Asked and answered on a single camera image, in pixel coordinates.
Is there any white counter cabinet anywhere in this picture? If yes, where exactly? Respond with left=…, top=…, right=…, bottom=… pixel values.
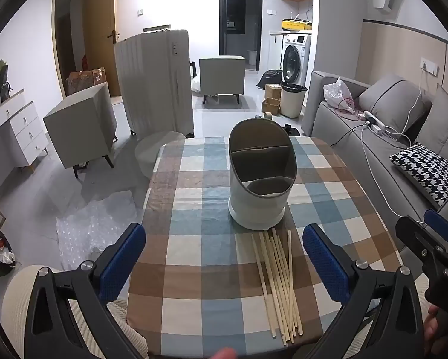
left=269, top=31, right=289, bottom=72

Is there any white plastic bag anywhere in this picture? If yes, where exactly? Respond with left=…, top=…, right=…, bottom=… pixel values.
left=323, top=77, right=355, bottom=113

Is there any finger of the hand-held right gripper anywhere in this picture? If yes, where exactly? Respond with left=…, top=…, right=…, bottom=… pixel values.
left=423, top=209, right=448, bottom=249
left=395, top=215, right=448, bottom=266

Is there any beige trash bin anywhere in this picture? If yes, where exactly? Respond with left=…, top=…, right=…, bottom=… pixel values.
left=280, top=81, right=308, bottom=118

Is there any yellow box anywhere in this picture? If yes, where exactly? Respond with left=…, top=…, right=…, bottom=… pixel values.
left=282, top=19, right=313, bottom=31

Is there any person's left hand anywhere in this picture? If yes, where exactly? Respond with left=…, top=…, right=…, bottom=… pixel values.
left=205, top=347, right=240, bottom=359

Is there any houndstooth pillow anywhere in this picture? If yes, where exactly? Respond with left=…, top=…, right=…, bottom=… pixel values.
left=389, top=143, right=448, bottom=207

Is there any bubble wrap sheet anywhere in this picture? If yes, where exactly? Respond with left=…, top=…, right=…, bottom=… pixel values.
left=56, top=191, right=144, bottom=266

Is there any white washing machine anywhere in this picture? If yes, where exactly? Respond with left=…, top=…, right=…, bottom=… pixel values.
left=282, top=34, right=312, bottom=86

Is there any grey bedside cabinet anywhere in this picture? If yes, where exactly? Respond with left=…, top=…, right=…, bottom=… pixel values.
left=199, top=55, right=246, bottom=105

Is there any grey sofa back cushion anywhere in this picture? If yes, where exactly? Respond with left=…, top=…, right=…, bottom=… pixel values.
left=414, top=82, right=448, bottom=158
left=358, top=74, right=432, bottom=135

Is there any checked tablecloth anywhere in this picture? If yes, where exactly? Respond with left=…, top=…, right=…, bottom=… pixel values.
left=126, top=136, right=404, bottom=358

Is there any white power strip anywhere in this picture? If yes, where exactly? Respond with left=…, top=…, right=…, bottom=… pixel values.
left=364, top=110, right=385, bottom=133

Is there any person's right hand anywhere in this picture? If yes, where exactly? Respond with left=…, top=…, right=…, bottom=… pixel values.
left=423, top=304, right=448, bottom=359

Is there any white charging cable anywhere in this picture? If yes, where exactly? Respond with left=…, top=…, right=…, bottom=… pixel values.
left=360, top=123, right=426, bottom=219

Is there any grey sofa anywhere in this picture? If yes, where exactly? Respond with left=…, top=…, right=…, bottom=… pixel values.
left=302, top=70, right=448, bottom=232

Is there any wooden door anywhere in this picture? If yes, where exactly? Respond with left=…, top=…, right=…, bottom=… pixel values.
left=82, top=0, right=122, bottom=97

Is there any grey stool near table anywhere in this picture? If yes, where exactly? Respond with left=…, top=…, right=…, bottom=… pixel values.
left=42, top=81, right=119, bottom=179

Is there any white grey utensil holder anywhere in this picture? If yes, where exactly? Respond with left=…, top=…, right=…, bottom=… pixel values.
left=227, top=118, right=297, bottom=230

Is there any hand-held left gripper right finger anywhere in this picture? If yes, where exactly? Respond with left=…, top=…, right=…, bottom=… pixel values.
left=302, top=223, right=426, bottom=359

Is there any white power cord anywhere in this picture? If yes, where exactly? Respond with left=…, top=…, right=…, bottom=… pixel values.
left=394, top=68, right=428, bottom=137

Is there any wall socket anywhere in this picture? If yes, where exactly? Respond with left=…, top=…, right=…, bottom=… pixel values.
left=420, top=57, right=439, bottom=75

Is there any pile of wooden chopsticks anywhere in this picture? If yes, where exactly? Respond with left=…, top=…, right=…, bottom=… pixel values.
left=251, top=227, right=305, bottom=346

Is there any dark glass door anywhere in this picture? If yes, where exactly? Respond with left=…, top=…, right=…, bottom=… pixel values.
left=219, top=0, right=264, bottom=71

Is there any black garbage bag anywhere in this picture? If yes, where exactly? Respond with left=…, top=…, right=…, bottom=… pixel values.
left=256, top=69, right=283, bottom=89

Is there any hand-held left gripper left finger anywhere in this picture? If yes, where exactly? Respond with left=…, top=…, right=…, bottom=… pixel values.
left=24, top=222, right=150, bottom=359

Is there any white drawer dresser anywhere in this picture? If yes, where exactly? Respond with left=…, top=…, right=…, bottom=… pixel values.
left=0, top=89, right=50, bottom=174

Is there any cream hard-shell suitcase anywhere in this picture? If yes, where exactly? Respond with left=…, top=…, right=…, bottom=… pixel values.
left=114, top=29, right=195, bottom=141

